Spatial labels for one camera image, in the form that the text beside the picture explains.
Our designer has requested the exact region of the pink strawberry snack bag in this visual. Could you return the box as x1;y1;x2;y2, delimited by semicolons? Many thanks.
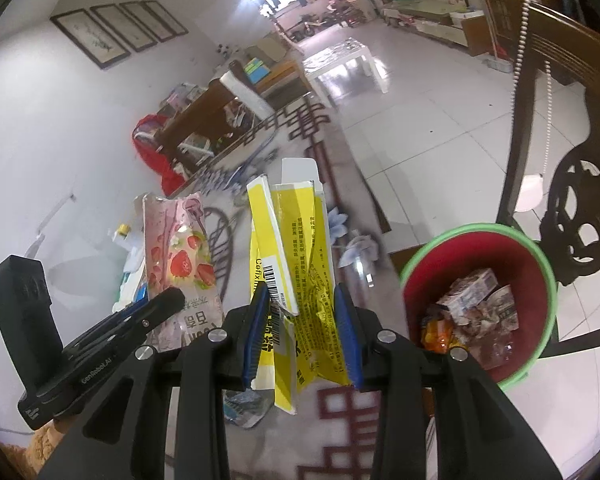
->
143;193;224;351

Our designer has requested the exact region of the yellow drink carton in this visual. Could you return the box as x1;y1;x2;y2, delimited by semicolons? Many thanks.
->
247;157;349;415

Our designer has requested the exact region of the red green trash bin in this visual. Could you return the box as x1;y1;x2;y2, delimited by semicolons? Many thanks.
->
401;223;557;389

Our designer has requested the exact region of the white bottle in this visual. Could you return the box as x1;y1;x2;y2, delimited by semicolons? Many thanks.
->
111;223;145;274

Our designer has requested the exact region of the red cloth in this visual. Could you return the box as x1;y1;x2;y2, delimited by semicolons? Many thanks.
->
132;114;185;196

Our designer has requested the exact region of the framed picture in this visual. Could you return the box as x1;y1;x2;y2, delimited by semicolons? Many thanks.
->
50;9;131;70
121;1;175;42
90;3;157;53
143;0;188;36

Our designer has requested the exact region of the dark carved wooden chair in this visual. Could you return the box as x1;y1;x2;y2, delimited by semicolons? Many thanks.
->
494;0;600;361

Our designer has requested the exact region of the white coffee table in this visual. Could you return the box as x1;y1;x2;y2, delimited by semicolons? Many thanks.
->
302;37;389;107

